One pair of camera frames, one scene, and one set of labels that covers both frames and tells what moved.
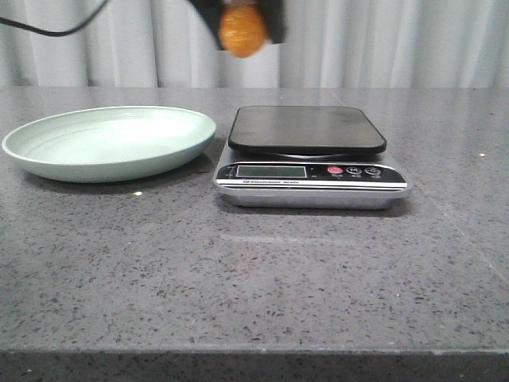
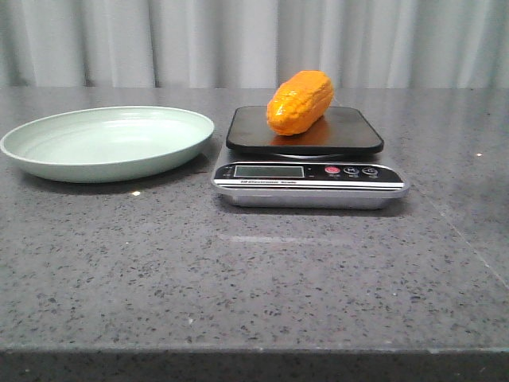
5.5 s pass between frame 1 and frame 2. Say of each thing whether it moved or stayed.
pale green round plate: stayed
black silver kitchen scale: stayed
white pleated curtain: stayed
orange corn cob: moved
